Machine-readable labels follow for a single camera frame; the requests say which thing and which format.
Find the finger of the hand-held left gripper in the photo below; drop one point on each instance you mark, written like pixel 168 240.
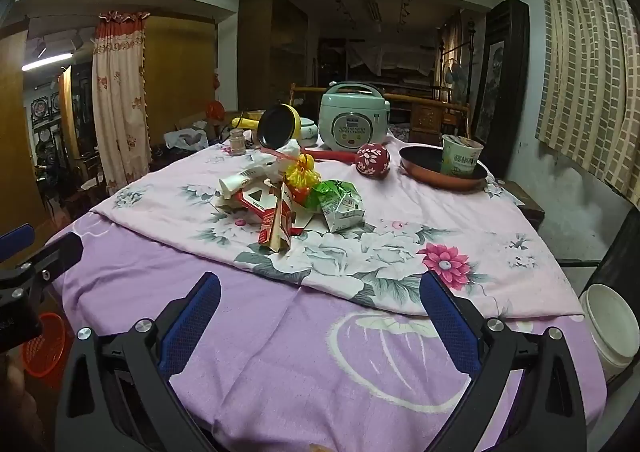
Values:
pixel 15 237
pixel 57 252

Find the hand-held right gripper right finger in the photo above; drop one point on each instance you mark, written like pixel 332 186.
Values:
pixel 450 322

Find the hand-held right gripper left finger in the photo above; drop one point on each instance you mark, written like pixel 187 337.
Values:
pixel 192 317

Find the orange plastic basket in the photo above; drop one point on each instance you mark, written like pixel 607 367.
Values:
pixel 45 354

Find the purple patterned blanket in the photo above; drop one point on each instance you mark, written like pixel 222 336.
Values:
pixel 280 382

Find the red folded carton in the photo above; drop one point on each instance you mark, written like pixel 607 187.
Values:
pixel 274 227

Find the red white flat box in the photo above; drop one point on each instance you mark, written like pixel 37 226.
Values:
pixel 255 199

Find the pink floral bedsheet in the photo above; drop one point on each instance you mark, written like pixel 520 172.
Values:
pixel 400 192

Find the wooden side table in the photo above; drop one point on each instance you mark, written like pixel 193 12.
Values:
pixel 525 202

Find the white squeeze tube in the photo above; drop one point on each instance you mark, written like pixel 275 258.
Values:
pixel 240 180

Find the green white carton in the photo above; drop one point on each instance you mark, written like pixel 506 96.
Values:
pixel 345 212

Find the copper frying pan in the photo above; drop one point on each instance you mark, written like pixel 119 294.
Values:
pixel 425 172

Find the white plastic bucket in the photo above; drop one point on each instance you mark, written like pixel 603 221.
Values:
pixel 607 332

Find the floral cream curtain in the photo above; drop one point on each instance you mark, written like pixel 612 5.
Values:
pixel 120 102

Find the green instant noodle cup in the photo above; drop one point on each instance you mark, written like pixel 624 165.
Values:
pixel 460 160

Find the white plastic bag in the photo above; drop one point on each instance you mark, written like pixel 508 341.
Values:
pixel 185 138

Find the fluorescent tube light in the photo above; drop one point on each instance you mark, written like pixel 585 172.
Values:
pixel 47 61

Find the red floral massage hammer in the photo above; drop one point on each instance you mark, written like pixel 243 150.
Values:
pixel 374 160

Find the yellow mesh scrubber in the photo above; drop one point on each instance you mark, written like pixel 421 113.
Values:
pixel 302 175

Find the clear toothpick jar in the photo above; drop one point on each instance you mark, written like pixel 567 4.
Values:
pixel 237 142

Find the white crumpled paper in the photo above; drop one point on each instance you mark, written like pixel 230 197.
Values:
pixel 292 149

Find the wooden desk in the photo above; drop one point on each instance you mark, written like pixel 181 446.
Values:
pixel 430 120

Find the red ornament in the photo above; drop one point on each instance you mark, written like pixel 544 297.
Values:
pixel 215 110

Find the yellow frying pan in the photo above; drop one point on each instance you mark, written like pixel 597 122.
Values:
pixel 277 125

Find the white ceramic lidded pot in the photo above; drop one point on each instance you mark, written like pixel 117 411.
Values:
pixel 309 130

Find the mint green rice cooker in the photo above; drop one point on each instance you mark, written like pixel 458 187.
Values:
pixel 352 120

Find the electric fan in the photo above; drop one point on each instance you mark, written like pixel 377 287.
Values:
pixel 454 77

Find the tall wooden cabinet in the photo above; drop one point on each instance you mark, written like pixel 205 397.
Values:
pixel 270 47

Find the checkered beige curtain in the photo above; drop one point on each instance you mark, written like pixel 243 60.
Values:
pixel 585 57

